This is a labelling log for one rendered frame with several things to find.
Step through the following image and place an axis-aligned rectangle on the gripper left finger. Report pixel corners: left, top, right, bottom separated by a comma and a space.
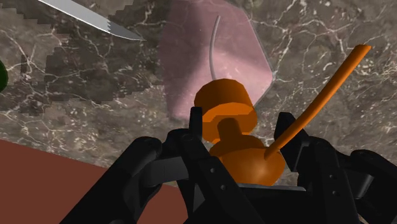
60, 106, 265, 224

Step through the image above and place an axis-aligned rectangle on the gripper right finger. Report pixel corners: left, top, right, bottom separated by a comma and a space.
273, 111, 397, 224

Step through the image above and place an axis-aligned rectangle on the silver knife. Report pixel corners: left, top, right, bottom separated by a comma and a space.
38, 0, 146, 42

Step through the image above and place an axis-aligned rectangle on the dark green round object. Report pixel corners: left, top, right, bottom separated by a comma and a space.
0, 60, 9, 93

